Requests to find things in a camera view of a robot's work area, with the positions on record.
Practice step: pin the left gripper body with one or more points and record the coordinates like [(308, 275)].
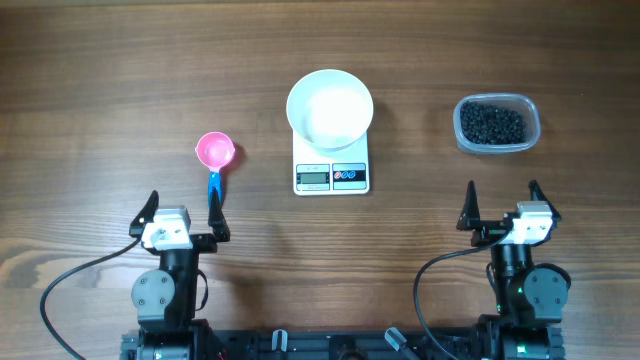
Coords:
[(204, 244)]

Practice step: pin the white digital kitchen scale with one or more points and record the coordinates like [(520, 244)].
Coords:
[(337, 172)]

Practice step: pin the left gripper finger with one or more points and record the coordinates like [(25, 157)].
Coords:
[(216, 219), (145, 215)]

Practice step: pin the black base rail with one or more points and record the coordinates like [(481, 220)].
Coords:
[(463, 343)]

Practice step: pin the white bowl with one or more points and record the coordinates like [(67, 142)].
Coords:
[(329, 109)]

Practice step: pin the black beans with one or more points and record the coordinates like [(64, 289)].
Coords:
[(487, 124)]

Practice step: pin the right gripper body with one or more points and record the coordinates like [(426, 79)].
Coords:
[(488, 232)]

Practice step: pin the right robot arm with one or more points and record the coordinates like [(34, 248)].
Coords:
[(529, 297)]

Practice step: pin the clear plastic container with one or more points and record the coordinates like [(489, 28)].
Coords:
[(517, 102)]

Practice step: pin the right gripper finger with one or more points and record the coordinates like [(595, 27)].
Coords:
[(469, 218), (536, 194)]

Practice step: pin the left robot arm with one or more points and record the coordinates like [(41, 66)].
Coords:
[(165, 298)]

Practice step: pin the pink scoop blue handle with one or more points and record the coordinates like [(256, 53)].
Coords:
[(215, 150)]

